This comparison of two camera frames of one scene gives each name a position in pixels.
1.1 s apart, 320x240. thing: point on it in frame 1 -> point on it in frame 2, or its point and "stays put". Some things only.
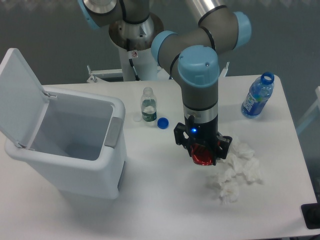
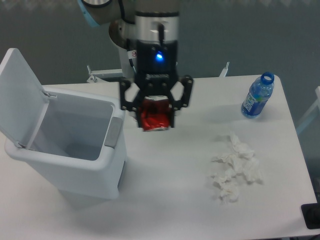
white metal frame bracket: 95,75 stays put
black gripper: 202,133 -> 156,68
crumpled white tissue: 229,193 stays put
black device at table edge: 311,213 stays put
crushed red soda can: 201,154 -> 155,114
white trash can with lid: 79,142 stays put
